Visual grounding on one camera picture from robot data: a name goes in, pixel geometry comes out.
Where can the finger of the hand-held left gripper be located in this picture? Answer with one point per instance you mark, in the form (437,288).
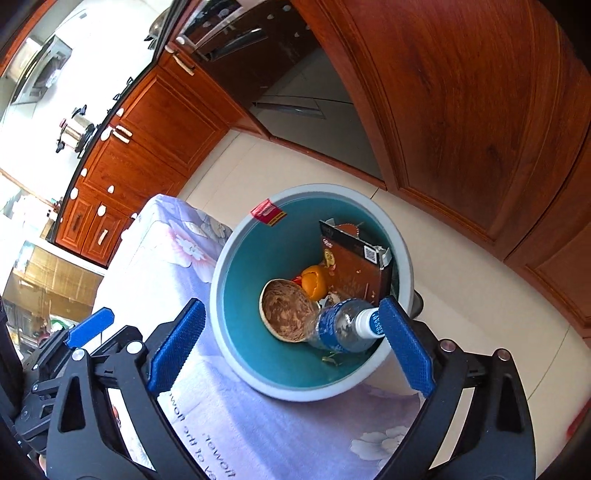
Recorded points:
(90,327)
(120,339)

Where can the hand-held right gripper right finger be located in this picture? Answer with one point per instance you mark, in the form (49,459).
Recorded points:
(406,341)

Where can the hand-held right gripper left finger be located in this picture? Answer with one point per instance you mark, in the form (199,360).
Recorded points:
(178,341)

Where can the clear plastic bottle blue label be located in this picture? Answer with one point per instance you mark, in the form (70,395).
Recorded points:
(337,323)

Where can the teal bin with white rim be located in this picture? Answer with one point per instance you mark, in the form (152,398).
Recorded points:
(249,277)

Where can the green vegetable scraps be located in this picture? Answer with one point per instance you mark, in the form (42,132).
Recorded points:
(332,359)

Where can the brown cardboard box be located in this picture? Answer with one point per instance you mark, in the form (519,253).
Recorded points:
(355,272)

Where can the lilac floral printed tablecloth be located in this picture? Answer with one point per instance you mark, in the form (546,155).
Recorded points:
(152,258)

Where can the wooden cabinet with small drawers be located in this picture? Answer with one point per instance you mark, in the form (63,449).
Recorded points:
(92,235)

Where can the orange peel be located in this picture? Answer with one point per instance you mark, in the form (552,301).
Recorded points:
(316,279)

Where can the row of white cabinet locks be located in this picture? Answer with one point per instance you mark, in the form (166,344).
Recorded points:
(111,189)

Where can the red label sticker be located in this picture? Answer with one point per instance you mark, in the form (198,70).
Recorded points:
(268,213)

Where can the wide wooden cabinet door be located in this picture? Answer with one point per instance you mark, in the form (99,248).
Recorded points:
(134,170)

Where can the steel cooking pot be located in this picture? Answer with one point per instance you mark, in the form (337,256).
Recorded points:
(76,129)

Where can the narrow wooden cabinet door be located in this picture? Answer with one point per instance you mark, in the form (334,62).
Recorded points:
(184,120)

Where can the tall wooden cabinet door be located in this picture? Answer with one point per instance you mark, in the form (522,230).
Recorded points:
(461,115)

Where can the steel range hood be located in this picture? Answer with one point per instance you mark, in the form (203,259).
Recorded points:
(41,74)

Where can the black built-in oven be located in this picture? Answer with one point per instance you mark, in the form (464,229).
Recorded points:
(286,60)

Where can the dark pan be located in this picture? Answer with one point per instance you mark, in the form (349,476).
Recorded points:
(159,27)

